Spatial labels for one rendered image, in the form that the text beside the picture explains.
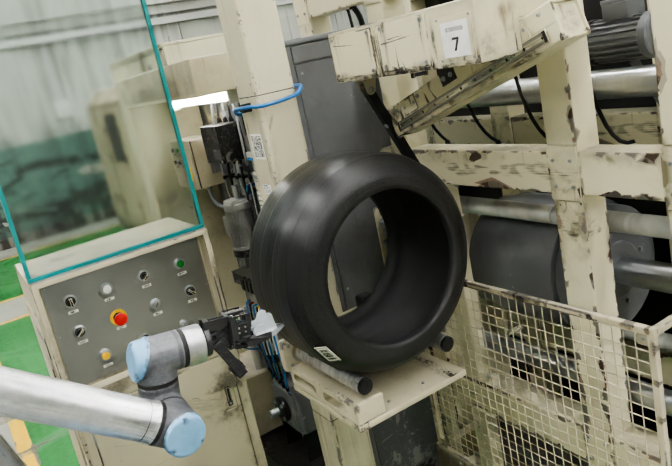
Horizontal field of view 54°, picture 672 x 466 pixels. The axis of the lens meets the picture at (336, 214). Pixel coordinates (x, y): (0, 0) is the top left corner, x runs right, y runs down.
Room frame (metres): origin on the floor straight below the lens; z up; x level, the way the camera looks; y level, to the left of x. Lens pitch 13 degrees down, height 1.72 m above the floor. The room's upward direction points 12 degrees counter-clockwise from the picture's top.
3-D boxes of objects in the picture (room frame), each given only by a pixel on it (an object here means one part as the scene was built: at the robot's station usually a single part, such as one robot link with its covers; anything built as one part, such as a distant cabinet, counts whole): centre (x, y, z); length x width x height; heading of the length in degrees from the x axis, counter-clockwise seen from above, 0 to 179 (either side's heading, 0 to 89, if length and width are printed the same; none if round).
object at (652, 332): (1.74, -0.42, 0.65); 0.90 x 0.02 x 0.70; 30
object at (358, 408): (1.70, 0.10, 0.83); 0.36 x 0.09 x 0.06; 30
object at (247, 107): (1.98, 0.13, 1.63); 0.19 x 0.19 x 0.06; 30
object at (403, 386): (1.77, -0.02, 0.80); 0.37 x 0.36 x 0.02; 120
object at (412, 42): (1.81, -0.34, 1.71); 0.61 x 0.25 x 0.15; 30
